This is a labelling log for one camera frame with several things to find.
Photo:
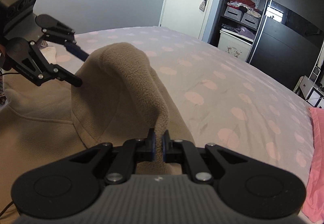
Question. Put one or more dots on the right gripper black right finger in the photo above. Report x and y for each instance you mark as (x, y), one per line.
(248, 186)

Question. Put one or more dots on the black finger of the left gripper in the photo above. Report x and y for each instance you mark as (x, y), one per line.
(26, 58)
(57, 32)

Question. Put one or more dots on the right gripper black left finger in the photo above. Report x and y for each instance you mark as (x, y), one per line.
(68, 186)

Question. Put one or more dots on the beige fleece hooded jacket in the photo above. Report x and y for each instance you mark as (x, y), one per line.
(121, 97)

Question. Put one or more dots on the purple folded clothes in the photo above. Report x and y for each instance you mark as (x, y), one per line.
(241, 30)

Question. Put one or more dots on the pink pillow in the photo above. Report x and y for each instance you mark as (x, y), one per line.
(313, 205)

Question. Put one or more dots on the polka dot bed sheet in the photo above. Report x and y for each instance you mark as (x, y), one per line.
(220, 98)

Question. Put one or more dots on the white bedside table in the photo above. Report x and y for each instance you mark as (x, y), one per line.
(310, 92)

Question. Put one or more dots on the white storage box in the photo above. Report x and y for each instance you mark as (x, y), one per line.
(234, 44)

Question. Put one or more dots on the right checkered fabric basket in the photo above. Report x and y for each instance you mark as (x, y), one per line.
(251, 21)

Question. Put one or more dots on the checkered fabric basket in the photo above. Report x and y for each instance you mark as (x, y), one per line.
(232, 13)
(251, 21)

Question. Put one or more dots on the left checkered fabric basket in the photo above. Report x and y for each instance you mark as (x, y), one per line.
(232, 13)

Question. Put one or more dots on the black wardrobe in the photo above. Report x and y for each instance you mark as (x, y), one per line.
(288, 40)

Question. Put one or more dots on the door handle with tag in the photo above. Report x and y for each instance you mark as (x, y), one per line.
(203, 5)

